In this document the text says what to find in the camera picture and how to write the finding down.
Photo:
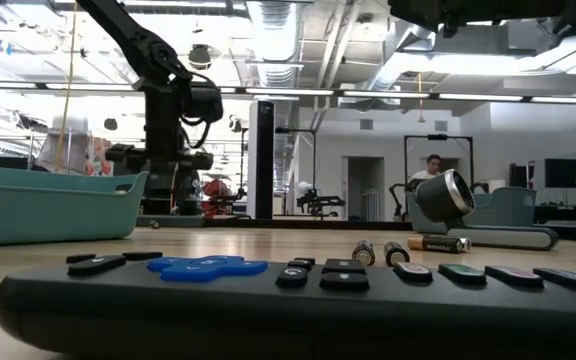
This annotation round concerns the person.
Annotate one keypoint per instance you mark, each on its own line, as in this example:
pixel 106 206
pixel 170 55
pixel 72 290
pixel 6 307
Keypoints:
pixel 432 165

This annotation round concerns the teal plastic bin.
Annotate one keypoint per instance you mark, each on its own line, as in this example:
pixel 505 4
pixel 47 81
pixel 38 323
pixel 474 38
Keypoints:
pixel 43 210
pixel 508 210

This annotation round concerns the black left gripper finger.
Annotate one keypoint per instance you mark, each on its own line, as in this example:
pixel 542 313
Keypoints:
pixel 158 192
pixel 188 192

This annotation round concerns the black silver-ringed flashlight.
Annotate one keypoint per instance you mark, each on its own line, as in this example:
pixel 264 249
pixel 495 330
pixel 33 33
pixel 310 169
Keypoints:
pixel 443 200

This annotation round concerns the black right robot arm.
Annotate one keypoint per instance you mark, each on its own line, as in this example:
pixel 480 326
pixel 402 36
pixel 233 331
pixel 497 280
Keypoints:
pixel 493 10

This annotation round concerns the black column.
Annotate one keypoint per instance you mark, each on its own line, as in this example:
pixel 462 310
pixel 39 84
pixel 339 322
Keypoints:
pixel 265 160

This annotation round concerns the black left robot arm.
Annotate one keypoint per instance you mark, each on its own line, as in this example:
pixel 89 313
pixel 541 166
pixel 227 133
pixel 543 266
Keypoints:
pixel 138 45

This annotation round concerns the black stand frame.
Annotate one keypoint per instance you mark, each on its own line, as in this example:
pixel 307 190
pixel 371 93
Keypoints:
pixel 438 136

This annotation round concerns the black monitor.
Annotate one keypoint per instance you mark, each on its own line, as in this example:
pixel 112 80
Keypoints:
pixel 565 173

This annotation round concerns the black background robot rig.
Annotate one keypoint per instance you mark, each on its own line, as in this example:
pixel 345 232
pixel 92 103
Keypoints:
pixel 320 201

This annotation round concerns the grey multiport hub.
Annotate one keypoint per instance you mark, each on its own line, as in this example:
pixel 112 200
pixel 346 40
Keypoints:
pixel 178 221

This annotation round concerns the red object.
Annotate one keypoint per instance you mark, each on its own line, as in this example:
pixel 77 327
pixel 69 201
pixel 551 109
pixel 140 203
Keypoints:
pixel 216 190

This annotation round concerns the black remote control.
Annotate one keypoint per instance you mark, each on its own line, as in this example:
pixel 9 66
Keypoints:
pixel 268 310

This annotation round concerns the black metal table frame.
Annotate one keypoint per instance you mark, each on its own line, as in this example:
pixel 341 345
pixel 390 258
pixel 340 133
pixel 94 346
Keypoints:
pixel 293 223

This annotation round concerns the black copper battery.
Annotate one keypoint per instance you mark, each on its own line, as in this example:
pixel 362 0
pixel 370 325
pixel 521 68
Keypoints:
pixel 438 243
pixel 396 253

